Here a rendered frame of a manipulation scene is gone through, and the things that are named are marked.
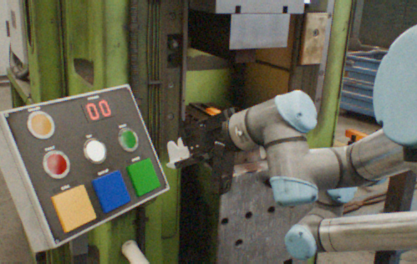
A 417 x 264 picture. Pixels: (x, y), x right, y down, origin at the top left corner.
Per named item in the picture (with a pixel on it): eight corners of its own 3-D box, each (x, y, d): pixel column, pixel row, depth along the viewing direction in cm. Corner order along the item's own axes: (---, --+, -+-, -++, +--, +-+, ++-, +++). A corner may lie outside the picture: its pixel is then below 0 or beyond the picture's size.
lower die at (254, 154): (275, 158, 149) (277, 133, 146) (221, 167, 140) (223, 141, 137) (211, 120, 184) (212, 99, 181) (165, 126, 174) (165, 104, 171)
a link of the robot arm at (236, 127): (273, 139, 90) (251, 151, 84) (255, 145, 93) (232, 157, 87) (259, 104, 90) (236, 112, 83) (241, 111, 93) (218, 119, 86)
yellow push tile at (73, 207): (97, 217, 96) (83, 183, 96) (67, 232, 91) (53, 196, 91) (92, 218, 97) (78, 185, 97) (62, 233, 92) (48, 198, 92)
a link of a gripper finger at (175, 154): (160, 144, 103) (189, 134, 97) (170, 170, 103) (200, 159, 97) (150, 149, 101) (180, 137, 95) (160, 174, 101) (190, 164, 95)
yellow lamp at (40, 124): (55, 136, 94) (53, 115, 92) (30, 139, 92) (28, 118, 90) (52, 131, 96) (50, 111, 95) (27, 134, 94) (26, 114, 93)
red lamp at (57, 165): (70, 175, 94) (69, 154, 93) (47, 179, 92) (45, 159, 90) (67, 169, 97) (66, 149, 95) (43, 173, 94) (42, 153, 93)
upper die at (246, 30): (287, 47, 137) (290, 13, 134) (229, 49, 128) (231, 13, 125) (216, 29, 172) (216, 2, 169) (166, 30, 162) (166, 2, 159)
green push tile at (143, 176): (161, 186, 112) (149, 156, 112) (139, 196, 106) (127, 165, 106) (156, 187, 113) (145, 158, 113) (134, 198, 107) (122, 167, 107)
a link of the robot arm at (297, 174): (346, 196, 78) (333, 134, 81) (286, 203, 75) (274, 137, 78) (322, 203, 85) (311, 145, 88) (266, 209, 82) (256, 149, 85)
